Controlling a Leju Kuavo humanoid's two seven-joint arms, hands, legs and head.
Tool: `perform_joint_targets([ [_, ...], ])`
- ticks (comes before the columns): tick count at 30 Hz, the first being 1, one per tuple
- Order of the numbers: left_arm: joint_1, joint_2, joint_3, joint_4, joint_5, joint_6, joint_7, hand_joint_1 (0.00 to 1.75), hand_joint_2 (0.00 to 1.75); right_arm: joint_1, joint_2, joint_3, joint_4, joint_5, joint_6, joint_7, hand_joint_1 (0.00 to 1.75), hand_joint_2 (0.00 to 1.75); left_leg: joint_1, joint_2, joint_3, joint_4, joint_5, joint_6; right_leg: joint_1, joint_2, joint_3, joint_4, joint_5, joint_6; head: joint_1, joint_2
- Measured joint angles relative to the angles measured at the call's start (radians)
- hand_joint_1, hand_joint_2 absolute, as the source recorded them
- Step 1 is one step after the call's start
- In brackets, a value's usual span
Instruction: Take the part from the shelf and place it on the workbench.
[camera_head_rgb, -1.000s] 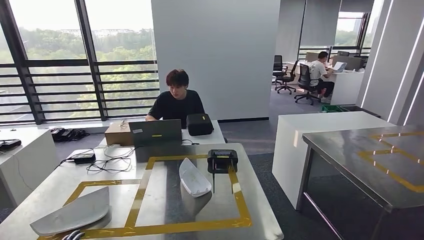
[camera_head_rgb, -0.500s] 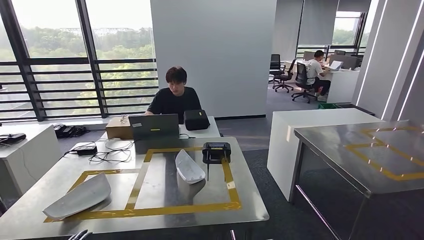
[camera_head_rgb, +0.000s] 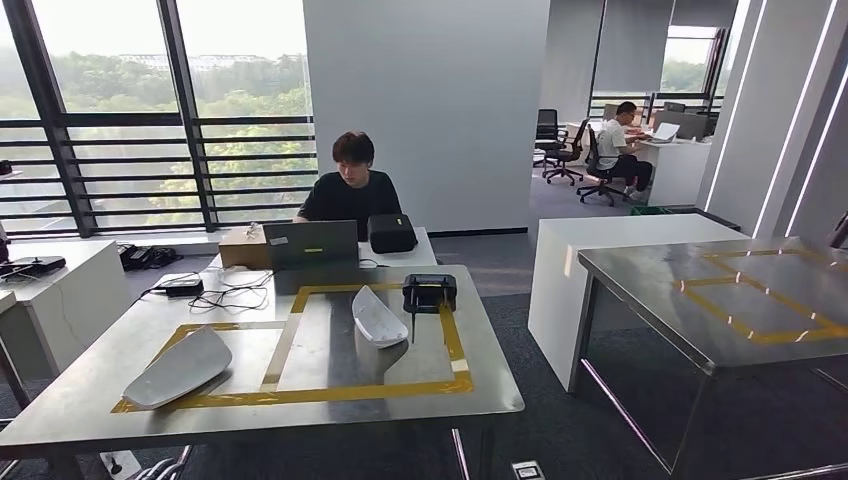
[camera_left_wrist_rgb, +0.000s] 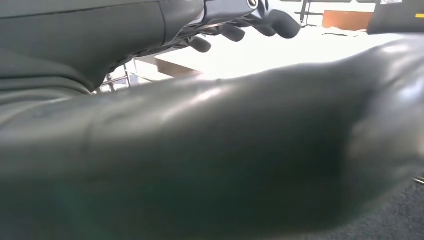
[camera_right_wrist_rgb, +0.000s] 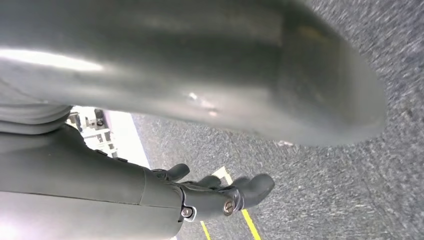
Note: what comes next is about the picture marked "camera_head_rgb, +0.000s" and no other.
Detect white curved plastic part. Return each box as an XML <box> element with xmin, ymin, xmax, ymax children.
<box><xmin>351</xmin><ymin>285</ymin><xmax>410</xmax><ymax>350</ymax></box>
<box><xmin>122</xmin><ymin>325</ymin><xmax>234</xmax><ymax>411</ymax></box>

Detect white table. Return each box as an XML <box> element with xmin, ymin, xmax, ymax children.
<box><xmin>527</xmin><ymin>213</ymin><xmax>750</xmax><ymax>392</ymax></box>
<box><xmin>205</xmin><ymin>227</ymin><xmax>439</xmax><ymax>272</ymax></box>
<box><xmin>0</xmin><ymin>239</ymin><xmax>134</xmax><ymax>382</ymax></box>

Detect black hard case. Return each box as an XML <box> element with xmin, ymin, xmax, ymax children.
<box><xmin>367</xmin><ymin>213</ymin><xmax>419</xmax><ymax>255</ymax></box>

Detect black open holder device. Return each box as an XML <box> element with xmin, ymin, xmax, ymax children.
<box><xmin>402</xmin><ymin>273</ymin><xmax>458</xmax><ymax>346</ymax></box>

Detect person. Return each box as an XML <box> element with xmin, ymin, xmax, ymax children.
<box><xmin>594</xmin><ymin>101</ymin><xmax>654</xmax><ymax>202</ymax></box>
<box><xmin>293</xmin><ymin>131</ymin><xmax>404</xmax><ymax>243</ymax></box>

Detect grey laptop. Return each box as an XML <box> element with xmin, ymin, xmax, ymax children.
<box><xmin>262</xmin><ymin>220</ymin><xmax>360</xmax><ymax>272</ymax></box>

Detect black office chair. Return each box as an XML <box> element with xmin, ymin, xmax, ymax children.
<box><xmin>543</xmin><ymin>117</ymin><xmax>591</xmax><ymax>187</ymax></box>
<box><xmin>533</xmin><ymin>109</ymin><xmax>563</xmax><ymax>170</ymax></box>
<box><xmin>576</xmin><ymin>124</ymin><xmax>627</xmax><ymax>208</ymax></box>

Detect brown cardboard box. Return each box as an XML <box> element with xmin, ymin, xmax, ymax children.
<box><xmin>218</xmin><ymin>225</ymin><xmax>273</xmax><ymax>271</ymax></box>

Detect black power adapter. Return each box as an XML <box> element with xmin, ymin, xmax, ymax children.
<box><xmin>163</xmin><ymin>278</ymin><xmax>205</xmax><ymax>298</ymax></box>

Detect black window railing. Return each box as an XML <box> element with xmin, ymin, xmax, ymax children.
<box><xmin>0</xmin><ymin>115</ymin><xmax>318</xmax><ymax>236</ymax></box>

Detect white office desk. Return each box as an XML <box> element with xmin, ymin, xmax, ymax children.
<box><xmin>566</xmin><ymin>122</ymin><xmax>713</xmax><ymax>208</ymax></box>

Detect black device on sill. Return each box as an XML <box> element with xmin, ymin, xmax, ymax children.
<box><xmin>117</xmin><ymin>243</ymin><xmax>181</xmax><ymax>272</ymax></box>

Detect white power strip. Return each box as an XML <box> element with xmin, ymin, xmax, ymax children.
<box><xmin>99</xmin><ymin>450</ymin><xmax>142</xmax><ymax>480</ymax></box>

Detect black small devices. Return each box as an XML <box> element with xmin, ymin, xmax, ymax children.
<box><xmin>0</xmin><ymin>256</ymin><xmax>68</xmax><ymax>280</ymax></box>

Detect tangled thin cables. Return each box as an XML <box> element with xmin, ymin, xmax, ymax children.
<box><xmin>135</xmin><ymin>264</ymin><xmax>274</xmax><ymax>314</ymax></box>

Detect white power cable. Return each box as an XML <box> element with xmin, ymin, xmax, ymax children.
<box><xmin>132</xmin><ymin>445</ymin><xmax>193</xmax><ymax>480</ymax></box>

